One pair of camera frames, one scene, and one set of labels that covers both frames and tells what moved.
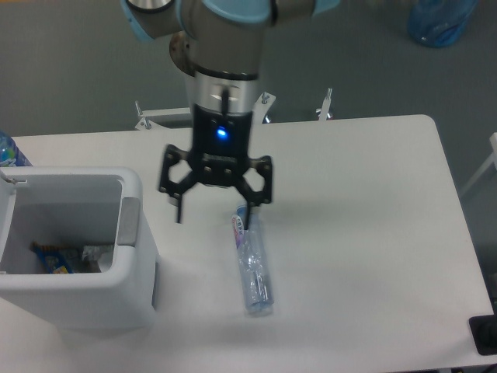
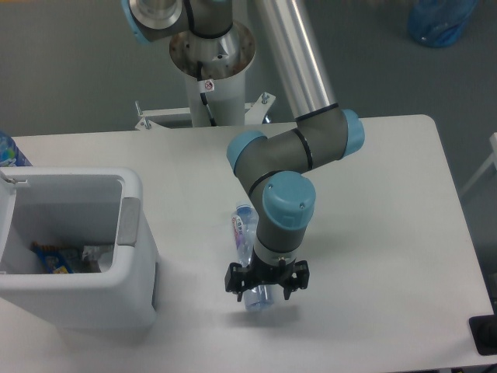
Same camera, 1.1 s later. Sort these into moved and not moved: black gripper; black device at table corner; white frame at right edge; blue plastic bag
Moved: black gripper
Not moved: blue plastic bag; black device at table corner; white frame at right edge
